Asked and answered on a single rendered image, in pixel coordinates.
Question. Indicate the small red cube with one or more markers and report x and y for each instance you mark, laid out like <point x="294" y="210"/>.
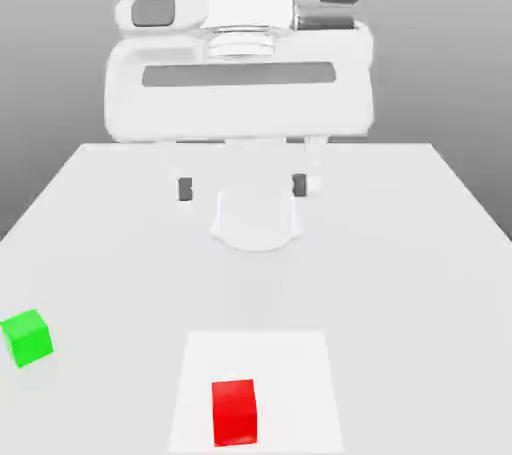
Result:
<point x="234" y="413"/>

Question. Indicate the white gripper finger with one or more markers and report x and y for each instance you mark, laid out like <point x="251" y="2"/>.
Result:
<point x="299" y="185"/>
<point x="184" y="189"/>

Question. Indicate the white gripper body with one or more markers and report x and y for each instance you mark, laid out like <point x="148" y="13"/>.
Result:
<point x="240" y="111"/>

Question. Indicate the small green cube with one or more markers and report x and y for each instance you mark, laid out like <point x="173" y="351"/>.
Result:
<point x="28" y="339"/>

